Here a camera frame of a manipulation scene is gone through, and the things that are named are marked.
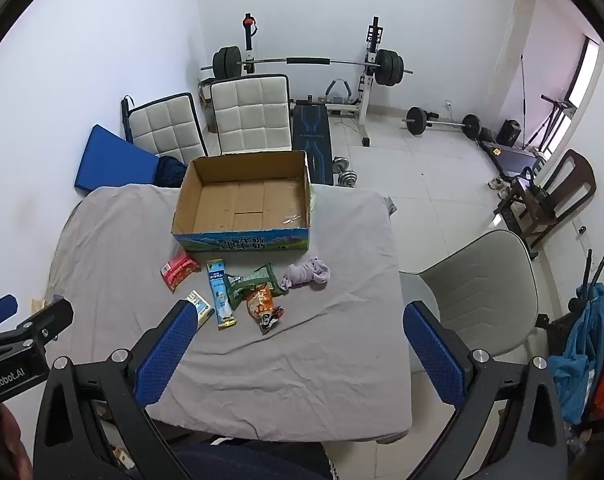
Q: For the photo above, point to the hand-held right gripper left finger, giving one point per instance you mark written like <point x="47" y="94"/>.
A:
<point x="167" y="350"/>

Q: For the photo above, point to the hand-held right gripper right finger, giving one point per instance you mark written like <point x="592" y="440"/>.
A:
<point x="432" y="355"/>

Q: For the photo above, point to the white and blue packet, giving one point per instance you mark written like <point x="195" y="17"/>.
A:
<point x="202" y="304"/>

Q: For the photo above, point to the long blue snack packet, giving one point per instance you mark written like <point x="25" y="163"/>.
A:
<point x="219" y="295"/>

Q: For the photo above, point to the red snack packet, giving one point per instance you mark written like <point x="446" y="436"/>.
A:
<point x="179" y="271"/>

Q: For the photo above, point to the orange snack packet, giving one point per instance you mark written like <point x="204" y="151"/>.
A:
<point x="261" y="305"/>

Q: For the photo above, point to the green snack packet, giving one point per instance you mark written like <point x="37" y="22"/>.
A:
<point x="254" y="277"/>

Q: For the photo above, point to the purple cloth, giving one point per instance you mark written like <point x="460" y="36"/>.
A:
<point x="307" y="272"/>

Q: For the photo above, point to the printed cardboard box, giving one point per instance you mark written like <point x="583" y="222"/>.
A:
<point x="232" y="200"/>

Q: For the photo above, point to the person's left hand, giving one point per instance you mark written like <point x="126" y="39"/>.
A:
<point x="2" y="440"/>

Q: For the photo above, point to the grey office chair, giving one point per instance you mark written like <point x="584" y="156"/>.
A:
<point x="472" y="290"/>

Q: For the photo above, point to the grey table cloth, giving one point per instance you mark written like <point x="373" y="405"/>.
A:
<point x="307" y="360"/>

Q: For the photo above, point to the person's dark clothing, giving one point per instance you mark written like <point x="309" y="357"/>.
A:
<point x="252" y="460"/>

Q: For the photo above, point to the blue garment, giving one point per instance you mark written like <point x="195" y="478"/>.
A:
<point x="582" y="350"/>

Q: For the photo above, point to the blue foam mat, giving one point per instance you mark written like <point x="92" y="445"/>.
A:
<point x="112" y="160"/>

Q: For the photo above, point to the dark blue quilted cloth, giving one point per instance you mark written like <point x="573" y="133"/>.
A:
<point x="172" y="172"/>

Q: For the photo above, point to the black rods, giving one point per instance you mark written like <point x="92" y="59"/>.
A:
<point x="589" y="270"/>

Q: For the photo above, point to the white shoe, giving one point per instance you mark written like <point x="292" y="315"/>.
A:
<point x="494" y="182"/>
<point x="506" y="186"/>

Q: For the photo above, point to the chrome dumbbell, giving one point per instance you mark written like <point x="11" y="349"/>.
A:
<point x="348" y="178"/>
<point x="340" y="164"/>

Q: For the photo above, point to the black treadmill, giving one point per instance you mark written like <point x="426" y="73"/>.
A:
<point x="512" y="156"/>

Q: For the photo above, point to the black and blue rod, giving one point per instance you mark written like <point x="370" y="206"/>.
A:
<point x="127" y="115"/>

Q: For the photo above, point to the white padded chair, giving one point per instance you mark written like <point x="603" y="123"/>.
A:
<point x="162" y="130"/>
<point x="252" y="110"/>

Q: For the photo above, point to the black weight plates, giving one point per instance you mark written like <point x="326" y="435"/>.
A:
<point x="487" y="135"/>

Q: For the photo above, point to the dark wooden chair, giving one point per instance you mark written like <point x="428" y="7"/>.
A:
<point x="577" y="175"/>

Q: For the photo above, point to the short barbell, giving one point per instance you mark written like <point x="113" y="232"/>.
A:
<point x="447" y="122"/>

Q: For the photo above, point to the black speaker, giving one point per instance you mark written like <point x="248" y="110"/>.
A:
<point x="508" y="132"/>

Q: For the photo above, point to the black and blue weight bench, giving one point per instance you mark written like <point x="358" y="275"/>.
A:
<point x="309" y="135"/>

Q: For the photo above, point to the white barbell rack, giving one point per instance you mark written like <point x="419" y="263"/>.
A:
<point x="369" y="85"/>

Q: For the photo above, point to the thin metal pole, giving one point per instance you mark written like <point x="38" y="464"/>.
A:
<point x="523" y="85"/>

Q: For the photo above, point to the window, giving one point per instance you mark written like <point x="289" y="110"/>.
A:
<point x="584" y="75"/>

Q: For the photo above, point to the long barbell with black plates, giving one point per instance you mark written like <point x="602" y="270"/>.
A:
<point x="307" y="61"/>

